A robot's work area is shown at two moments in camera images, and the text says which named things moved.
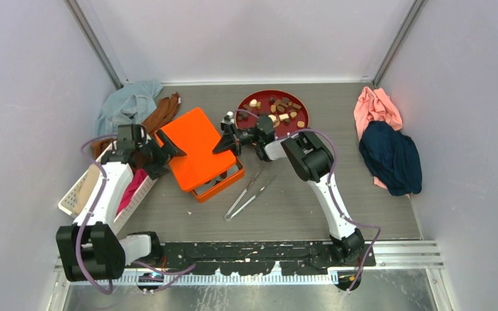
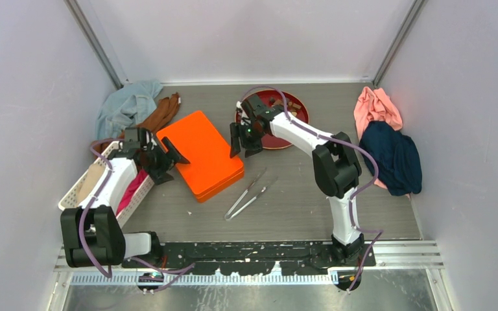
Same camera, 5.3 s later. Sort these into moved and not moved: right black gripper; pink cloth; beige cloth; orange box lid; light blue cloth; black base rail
Moved: orange box lid; right black gripper
Not moved: beige cloth; pink cloth; black base rail; light blue cloth
